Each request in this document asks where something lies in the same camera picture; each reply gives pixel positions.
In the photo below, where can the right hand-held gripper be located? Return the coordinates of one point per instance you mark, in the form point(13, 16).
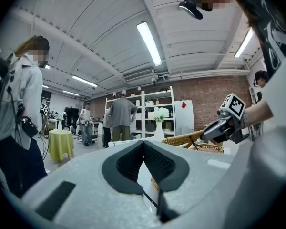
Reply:
point(234, 106)

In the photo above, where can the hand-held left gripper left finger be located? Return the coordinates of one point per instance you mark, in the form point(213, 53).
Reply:
point(124, 173)

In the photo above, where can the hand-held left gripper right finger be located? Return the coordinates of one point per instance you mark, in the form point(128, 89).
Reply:
point(171, 173)

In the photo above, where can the wicker basket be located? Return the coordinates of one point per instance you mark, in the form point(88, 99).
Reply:
point(181, 139)

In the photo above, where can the person's right forearm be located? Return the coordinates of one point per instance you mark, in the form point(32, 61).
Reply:
point(259, 113)

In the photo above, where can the white refrigerator with red tag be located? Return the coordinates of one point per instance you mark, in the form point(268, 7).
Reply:
point(184, 116)

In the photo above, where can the white vase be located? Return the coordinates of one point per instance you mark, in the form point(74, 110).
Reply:
point(159, 133)

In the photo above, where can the white flower bouquet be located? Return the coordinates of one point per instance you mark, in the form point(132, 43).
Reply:
point(160, 114)

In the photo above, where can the white metal shelving unit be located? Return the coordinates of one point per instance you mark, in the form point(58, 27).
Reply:
point(143, 118)

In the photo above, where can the yellow-green cloth table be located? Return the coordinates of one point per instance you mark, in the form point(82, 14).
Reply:
point(60, 143)

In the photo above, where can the ceiling air conditioner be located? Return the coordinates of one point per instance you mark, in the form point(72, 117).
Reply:
point(138, 75)

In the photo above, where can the long ceiling light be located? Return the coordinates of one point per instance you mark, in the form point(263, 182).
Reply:
point(84, 80)
point(244, 43)
point(71, 93)
point(149, 43)

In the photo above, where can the person's black printed shirt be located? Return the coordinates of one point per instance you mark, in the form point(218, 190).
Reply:
point(271, 32)

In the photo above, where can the black head-worn camera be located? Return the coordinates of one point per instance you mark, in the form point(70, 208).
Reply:
point(191, 9)

